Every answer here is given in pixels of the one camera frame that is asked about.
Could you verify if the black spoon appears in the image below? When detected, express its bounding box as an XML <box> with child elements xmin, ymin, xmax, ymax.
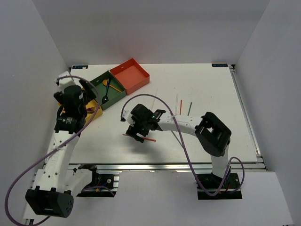
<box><xmin>102</xmin><ymin>86</ymin><xmax>109</xmax><ymax>104</ymax></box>

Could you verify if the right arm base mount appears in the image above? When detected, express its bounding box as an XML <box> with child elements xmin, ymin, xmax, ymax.
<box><xmin>197</xmin><ymin>173</ymin><xmax>243</xmax><ymax>200</ymax></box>

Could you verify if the clear white chopstick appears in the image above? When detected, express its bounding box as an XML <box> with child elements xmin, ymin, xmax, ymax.
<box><xmin>174</xmin><ymin>93</ymin><xmax>179</xmax><ymax>115</ymax></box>

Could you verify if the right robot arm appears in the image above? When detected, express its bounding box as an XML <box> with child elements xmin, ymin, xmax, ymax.
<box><xmin>121</xmin><ymin>104</ymin><xmax>231</xmax><ymax>188</ymax></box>

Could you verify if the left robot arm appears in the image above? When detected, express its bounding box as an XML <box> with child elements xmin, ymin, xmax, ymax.
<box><xmin>25</xmin><ymin>79</ymin><xmax>99</xmax><ymax>218</ymax></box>

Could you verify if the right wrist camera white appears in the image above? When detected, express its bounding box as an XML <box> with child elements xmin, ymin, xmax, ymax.
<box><xmin>120</xmin><ymin>110</ymin><xmax>133</xmax><ymax>125</ymax></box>

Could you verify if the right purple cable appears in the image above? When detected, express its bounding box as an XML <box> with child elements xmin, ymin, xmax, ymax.
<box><xmin>120</xmin><ymin>94</ymin><xmax>245</xmax><ymax>196</ymax></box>

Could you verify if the aluminium table frame rail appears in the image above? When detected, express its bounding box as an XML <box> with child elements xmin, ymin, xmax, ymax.
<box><xmin>229</xmin><ymin>65</ymin><xmax>267</xmax><ymax>170</ymax></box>

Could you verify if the green square container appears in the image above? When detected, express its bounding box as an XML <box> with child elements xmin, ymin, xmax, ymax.
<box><xmin>90</xmin><ymin>71</ymin><xmax>126</xmax><ymax>111</ymax></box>

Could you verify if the left blue table label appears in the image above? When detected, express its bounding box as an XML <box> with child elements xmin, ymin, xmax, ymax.
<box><xmin>72</xmin><ymin>65</ymin><xmax>88</xmax><ymax>70</ymax></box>

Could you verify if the blue table label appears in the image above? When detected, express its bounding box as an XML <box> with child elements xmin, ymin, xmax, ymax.
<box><xmin>72</xmin><ymin>65</ymin><xmax>88</xmax><ymax>70</ymax></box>
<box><xmin>211</xmin><ymin>63</ymin><xmax>228</xmax><ymax>67</ymax></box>

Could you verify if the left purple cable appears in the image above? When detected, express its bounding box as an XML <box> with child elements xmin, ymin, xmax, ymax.
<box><xmin>4</xmin><ymin>75</ymin><xmax>116</xmax><ymax>226</ymax></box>

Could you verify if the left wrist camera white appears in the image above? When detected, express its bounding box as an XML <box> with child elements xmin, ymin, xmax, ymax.
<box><xmin>55</xmin><ymin>71</ymin><xmax>76</xmax><ymax>89</ymax></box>

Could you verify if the yellow square container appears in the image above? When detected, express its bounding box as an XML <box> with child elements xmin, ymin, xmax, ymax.
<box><xmin>56</xmin><ymin>100</ymin><xmax>103</xmax><ymax>126</ymax></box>

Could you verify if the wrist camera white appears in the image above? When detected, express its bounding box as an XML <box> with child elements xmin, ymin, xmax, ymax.
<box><xmin>120</xmin><ymin>110</ymin><xmax>133</xmax><ymax>125</ymax></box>
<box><xmin>55</xmin><ymin>71</ymin><xmax>76</xmax><ymax>89</ymax></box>

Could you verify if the orange gold spoon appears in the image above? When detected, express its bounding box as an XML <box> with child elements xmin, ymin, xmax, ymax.
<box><xmin>103</xmin><ymin>80</ymin><xmax>121</xmax><ymax>93</ymax></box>

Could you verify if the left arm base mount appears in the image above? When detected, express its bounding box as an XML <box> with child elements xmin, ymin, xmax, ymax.
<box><xmin>73</xmin><ymin>164</ymin><xmax>116</xmax><ymax>198</ymax></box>

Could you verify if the right blue table label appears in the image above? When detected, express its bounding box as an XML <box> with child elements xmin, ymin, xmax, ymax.
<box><xmin>211</xmin><ymin>63</ymin><xmax>228</xmax><ymax>67</ymax></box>

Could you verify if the green chopstick upright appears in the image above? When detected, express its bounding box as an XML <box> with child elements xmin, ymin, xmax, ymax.
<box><xmin>187</xmin><ymin>102</ymin><xmax>192</xmax><ymax>116</ymax></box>

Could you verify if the purple cable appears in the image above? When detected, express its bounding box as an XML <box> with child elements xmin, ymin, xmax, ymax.
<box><xmin>120</xmin><ymin>94</ymin><xmax>245</xmax><ymax>196</ymax></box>
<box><xmin>4</xmin><ymin>75</ymin><xmax>116</xmax><ymax>226</ymax></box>

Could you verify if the red square container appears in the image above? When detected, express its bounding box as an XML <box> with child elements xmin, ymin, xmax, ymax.
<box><xmin>110</xmin><ymin>58</ymin><xmax>150</xmax><ymax>95</ymax></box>

